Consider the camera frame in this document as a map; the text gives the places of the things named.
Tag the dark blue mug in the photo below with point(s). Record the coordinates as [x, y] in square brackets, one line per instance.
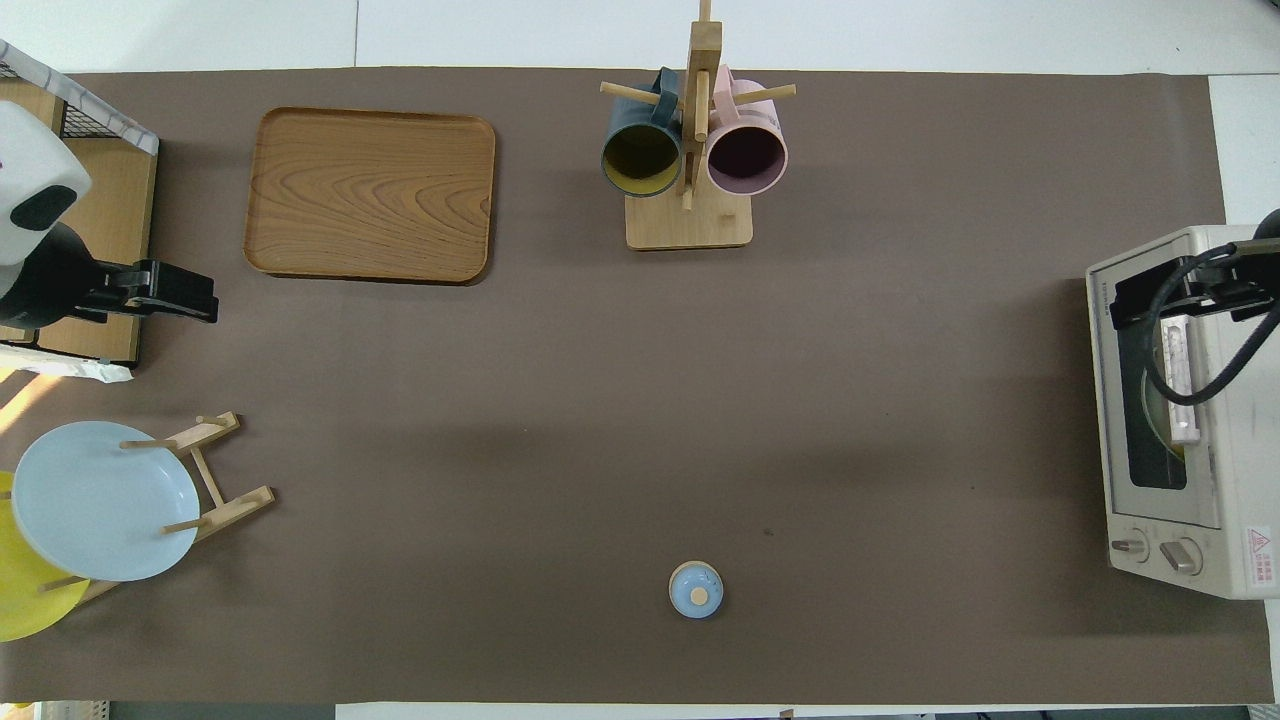
[640, 160]

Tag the wooden mug tree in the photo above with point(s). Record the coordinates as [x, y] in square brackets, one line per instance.
[690, 225]

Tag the cream toaster oven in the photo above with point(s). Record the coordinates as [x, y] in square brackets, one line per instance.
[1245, 480]

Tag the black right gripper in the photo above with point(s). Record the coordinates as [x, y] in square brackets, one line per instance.
[1240, 270]

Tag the wooden plate rack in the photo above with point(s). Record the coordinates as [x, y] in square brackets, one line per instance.
[235, 505]

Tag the pink mug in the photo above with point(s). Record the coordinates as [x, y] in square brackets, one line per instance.
[747, 160]

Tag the small blue dome bell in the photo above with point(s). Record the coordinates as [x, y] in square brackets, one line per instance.
[696, 590]

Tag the wooden serving tray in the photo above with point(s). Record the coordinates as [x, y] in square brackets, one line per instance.
[370, 195]

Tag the pale green plate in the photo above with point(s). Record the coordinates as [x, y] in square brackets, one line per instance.
[1155, 420]

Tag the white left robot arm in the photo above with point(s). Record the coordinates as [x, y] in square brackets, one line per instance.
[30, 150]

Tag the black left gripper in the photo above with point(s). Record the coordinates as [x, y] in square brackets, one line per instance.
[125, 282]

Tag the brown table mat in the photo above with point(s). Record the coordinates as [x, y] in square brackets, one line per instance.
[600, 420]

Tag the glass oven door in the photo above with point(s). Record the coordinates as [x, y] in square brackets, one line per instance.
[1125, 400]

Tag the yellow plate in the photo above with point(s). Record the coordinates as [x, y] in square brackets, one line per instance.
[25, 600]

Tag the light blue plate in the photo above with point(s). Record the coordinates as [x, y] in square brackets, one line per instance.
[95, 505]

